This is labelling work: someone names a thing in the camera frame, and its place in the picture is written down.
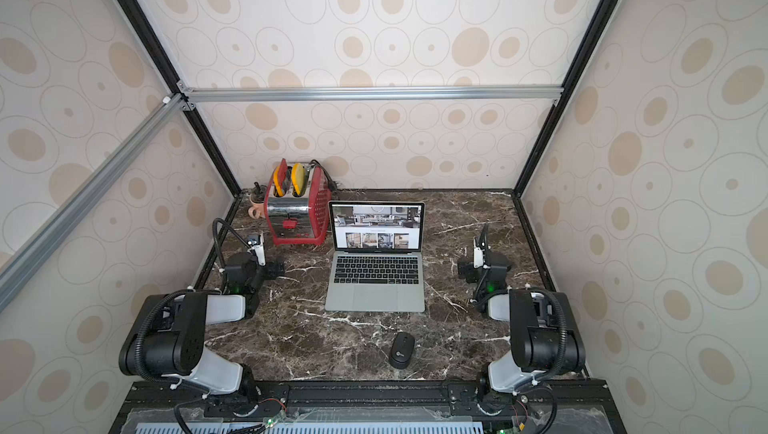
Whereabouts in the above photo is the black wireless mouse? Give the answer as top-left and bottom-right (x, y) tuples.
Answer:
(388, 332), (415, 369)

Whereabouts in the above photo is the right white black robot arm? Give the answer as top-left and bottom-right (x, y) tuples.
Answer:
(457, 224), (586, 395)

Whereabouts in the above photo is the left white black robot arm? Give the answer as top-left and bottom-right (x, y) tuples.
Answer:
(118, 218), (285, 401)

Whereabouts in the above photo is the silver open laptop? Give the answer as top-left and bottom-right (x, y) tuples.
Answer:
(325, 201), (426, 313)

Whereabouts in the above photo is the red chrome toaster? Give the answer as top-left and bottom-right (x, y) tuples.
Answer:
(265, 160), (336, 245)

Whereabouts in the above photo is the red toy toast slice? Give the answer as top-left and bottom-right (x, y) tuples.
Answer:
(272, 158), (290, 198)

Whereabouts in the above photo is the yellow toy toast slice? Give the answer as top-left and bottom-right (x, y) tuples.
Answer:
(291, 163), (309, 197)

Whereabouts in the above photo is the horizontal silver aluminium bar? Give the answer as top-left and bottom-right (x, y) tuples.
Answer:
(183, 85), (563, 103)

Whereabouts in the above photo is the diagonal silver aluminium bar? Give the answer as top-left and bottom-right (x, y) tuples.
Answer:
(1, 93), (185, 309)

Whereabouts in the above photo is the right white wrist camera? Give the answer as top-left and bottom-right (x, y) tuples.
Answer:
(473, 237), (485, 269)

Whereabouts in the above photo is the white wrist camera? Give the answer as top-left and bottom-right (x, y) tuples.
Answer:
(473, 237), (485, 269)
(247, 233), (266, 266)

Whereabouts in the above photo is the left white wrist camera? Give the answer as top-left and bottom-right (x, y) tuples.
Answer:
(247, 233), (266, 266)

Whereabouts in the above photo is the black toaster power cable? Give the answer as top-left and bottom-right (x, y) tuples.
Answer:
(308, 159), (340, 193)

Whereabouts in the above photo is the right black frame post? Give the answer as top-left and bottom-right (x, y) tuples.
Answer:
(513, 0), (620, 200)

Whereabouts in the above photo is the black frame post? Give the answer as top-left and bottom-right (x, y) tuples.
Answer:
(513, 0), (620, 200)
(116, 0), (241, 197)

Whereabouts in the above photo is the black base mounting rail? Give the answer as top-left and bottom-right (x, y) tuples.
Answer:
(110, 379), (625, 433)

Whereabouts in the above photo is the left black frame post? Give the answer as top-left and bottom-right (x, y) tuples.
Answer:
(116, 0), (241, 197)

